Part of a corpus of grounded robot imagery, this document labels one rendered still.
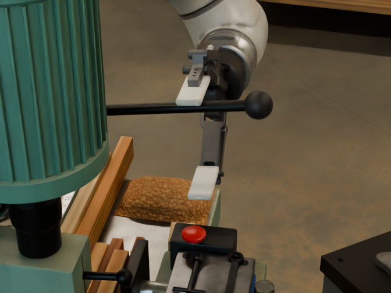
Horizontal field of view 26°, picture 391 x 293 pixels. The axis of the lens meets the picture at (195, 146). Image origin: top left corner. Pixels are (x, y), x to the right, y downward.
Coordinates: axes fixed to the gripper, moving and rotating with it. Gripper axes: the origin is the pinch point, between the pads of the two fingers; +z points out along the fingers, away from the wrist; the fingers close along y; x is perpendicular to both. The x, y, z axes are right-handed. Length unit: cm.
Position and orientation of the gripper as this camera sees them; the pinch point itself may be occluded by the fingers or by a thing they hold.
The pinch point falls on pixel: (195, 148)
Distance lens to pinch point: 105.3
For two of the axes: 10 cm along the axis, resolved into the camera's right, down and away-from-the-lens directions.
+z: -1.8, 5.3, -8.3
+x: 9.8, 0.2, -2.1
